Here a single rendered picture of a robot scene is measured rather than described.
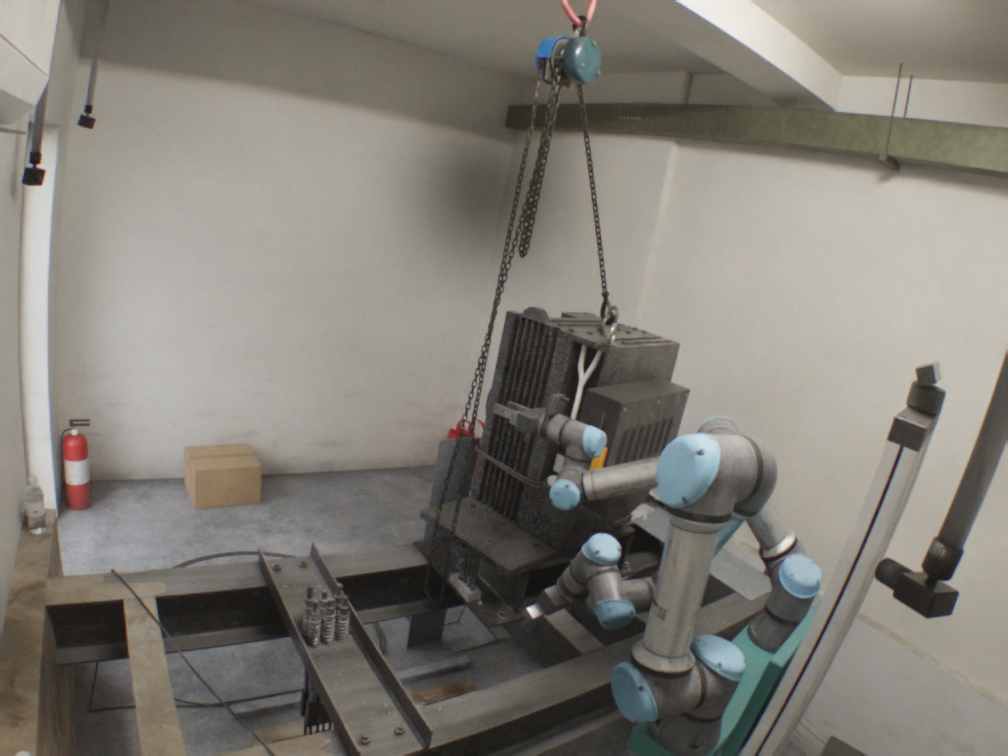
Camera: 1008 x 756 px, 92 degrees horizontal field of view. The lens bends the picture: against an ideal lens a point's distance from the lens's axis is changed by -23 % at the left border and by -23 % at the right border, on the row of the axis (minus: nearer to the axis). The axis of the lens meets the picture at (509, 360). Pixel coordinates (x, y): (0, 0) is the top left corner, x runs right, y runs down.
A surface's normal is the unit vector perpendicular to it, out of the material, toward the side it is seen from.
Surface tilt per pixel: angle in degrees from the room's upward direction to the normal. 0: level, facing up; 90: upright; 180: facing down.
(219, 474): 90
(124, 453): 90
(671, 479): 82
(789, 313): 90
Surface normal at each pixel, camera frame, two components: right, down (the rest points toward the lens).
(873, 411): -0.81, -0.02
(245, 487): 0.62, 0.31
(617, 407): -0.67, 0.05
